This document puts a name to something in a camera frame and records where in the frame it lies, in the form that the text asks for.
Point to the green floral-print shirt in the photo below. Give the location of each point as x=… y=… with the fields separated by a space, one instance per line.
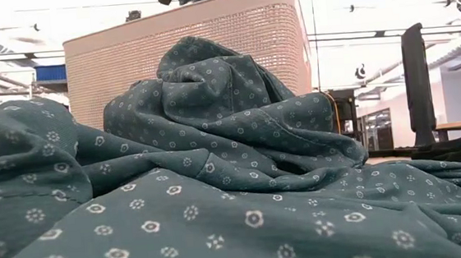
x=215 y=146

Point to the white plastic laundry bin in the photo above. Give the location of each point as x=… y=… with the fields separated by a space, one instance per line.
x=248 y=41

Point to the black ceiling box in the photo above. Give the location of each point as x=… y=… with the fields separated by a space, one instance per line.
x=133 y=16

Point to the blue box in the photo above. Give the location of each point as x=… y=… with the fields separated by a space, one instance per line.
x=51 y=73

